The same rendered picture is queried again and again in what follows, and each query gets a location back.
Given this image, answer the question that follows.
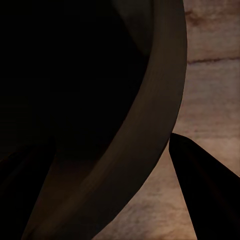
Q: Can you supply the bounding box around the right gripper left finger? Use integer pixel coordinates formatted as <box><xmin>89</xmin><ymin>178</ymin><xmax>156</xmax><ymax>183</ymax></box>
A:
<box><xmin>0</xmin><ymin>133</ymin><xmax>57</xmax><ymax>240</ymax></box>

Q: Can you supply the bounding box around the cauldron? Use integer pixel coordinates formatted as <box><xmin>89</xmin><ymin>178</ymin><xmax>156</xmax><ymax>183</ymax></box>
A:
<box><xmin>0</xmin><ymin>0</ymin><xmax>188</xmax><ymax>240</ymax></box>

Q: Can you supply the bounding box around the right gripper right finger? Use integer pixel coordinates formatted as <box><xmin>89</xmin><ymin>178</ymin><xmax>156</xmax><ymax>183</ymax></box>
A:
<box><xmin>168</xmin><ymin>133</ymin><xmax>240</xmax><ymax>240</ymax></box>

